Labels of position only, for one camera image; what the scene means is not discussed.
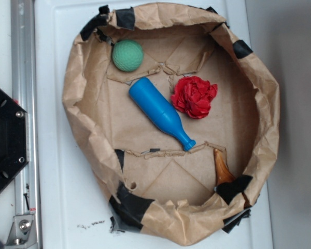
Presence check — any aluminium extrusion rail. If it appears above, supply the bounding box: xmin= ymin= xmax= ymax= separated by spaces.
xmin=9 ymin=0 xmax=44 ymax=249

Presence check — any blue plastic bottle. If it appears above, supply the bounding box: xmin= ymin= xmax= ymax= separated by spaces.
xmin=129 ymin=77 xmax=196 ymax=151

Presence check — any green dimpled foam ball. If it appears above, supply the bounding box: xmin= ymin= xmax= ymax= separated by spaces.
xmin=112 ymin=39 xmax=144 ymax=72

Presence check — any metal corner bracket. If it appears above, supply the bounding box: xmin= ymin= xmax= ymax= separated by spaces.
xmin=5 ymin=214 xmax=37 ymax=248

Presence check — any brown glossy cone object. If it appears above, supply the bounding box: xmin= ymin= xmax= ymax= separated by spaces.
xmin=214 ymin=149 xmax=235 ymax=186

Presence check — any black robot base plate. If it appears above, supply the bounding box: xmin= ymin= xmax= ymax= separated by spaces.
xmin=0 ymin=89 xmax=28 ymax=194

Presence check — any red crumpled paper ball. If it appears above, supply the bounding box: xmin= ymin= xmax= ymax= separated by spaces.
xmin=171 ymin=76 xmax=218 ymax=119

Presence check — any brown paper bag tray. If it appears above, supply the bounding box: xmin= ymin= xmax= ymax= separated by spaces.
xmin=62 ymin=3 xmax=280 ymax=246

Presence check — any white plastic tray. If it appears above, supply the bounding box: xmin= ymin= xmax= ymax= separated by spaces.
xmin=35 ymin=1 xmax=273 ymax=248

